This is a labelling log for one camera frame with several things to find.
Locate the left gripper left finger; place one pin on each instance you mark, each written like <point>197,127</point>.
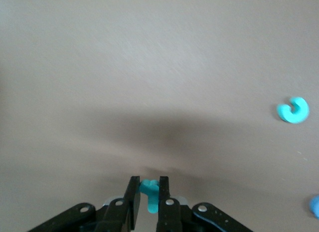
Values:
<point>119,217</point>

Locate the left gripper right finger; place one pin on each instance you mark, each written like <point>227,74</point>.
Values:
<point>169,217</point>

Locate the teal foam letter r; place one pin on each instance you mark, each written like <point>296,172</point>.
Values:
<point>150,194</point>

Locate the teal foam letter c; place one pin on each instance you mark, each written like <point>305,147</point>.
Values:
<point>289,116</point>

